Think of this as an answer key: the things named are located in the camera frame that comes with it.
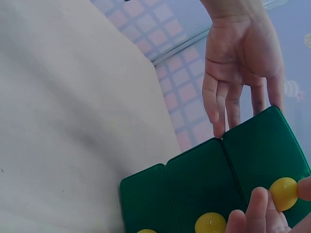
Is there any person's left forearm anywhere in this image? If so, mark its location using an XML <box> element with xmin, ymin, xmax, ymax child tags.
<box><xmin>199</xmin><ymin>0</ymin><xmax>271</xmax><ymax>24</ymax></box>

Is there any person's right hand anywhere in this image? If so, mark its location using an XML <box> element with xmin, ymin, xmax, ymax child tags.
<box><xmin>225</xmin><ymin>176</ymin><xmax>311</xmax><ymax>233</ymax></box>

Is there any person's left hand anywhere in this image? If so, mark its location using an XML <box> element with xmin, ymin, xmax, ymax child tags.
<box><xmin>202</xmin><ymin>16</ymin><xmax>286</xmax><ymax>138</ymax></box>

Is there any green folding board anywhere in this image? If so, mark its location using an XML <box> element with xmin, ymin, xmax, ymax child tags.
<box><xmin>119</xmin><ymin>105</ymin><xmax>311</xmax><ymax>233</ymax></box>

